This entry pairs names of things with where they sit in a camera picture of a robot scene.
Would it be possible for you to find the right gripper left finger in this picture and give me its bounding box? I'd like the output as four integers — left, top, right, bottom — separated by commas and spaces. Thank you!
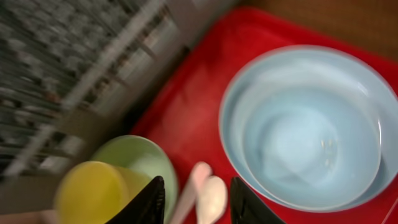
106, 175, 165, 224

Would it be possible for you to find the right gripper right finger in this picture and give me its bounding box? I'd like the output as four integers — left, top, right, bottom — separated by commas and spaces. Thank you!
229, 176, 285, 224

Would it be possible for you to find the yellow cup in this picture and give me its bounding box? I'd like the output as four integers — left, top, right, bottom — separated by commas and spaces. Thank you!
54, 161, 151, 224

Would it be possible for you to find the small light blue bowl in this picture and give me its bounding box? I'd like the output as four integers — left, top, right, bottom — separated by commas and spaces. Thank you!
227, 61, 381, 211

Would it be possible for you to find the grey dishwasher rack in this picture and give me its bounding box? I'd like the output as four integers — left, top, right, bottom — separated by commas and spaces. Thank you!
1, 0, 234, 215

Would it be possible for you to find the white plastic spoon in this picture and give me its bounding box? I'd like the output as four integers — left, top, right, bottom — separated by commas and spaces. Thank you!
196, 175, 228, 224

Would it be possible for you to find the green bowl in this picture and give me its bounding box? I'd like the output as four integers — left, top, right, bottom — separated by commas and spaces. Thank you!
91, 135, 178, 223

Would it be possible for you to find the white plastic fork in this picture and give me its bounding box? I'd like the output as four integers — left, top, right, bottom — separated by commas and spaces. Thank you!
169, 161, 212, 224

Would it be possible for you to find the red plastic tray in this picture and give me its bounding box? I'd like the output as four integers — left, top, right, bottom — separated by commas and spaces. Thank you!
130, 6, 398, 224

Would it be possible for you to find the large light blue plate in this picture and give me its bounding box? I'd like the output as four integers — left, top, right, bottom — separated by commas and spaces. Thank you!
219, 45, 397, 212

